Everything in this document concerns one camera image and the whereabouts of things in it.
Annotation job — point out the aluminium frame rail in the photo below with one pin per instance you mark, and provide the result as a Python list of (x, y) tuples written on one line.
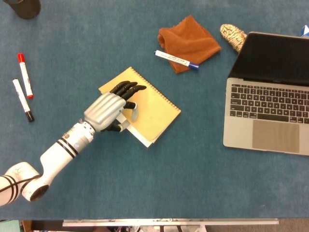
[(169, 222)]

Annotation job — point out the blue cap marker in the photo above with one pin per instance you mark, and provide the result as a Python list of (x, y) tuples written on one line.
[(173, 58)]

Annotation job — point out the black cap marker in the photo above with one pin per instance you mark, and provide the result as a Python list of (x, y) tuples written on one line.
[(21, 99)]

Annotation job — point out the blue white box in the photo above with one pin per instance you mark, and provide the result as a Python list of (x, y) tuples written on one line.
[(305, 31)]

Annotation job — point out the dark brown cup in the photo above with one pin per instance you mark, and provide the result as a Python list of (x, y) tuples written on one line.
[(24, 8)]

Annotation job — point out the teal green object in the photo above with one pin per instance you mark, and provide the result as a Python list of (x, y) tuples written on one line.
[(9, 226)]

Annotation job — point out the woven straw object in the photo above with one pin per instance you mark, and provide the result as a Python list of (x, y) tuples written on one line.
[(233, 36)]

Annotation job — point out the red cap marker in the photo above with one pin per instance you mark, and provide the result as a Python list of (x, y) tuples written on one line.
[(25, 77)]

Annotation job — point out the yellow spiral notebook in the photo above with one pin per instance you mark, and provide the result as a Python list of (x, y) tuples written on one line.
[(157, 113)]

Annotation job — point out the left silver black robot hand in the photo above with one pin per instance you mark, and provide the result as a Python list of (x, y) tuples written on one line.
[(103, 111)]

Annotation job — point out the teal felt table mat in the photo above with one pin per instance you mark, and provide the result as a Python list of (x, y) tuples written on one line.
[(154, 181)]

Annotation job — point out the silver laptop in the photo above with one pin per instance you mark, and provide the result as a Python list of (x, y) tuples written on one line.
[(265, 135)]

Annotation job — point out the orange-brown folded cloth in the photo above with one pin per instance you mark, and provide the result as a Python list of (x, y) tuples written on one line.
[(190, 41)]

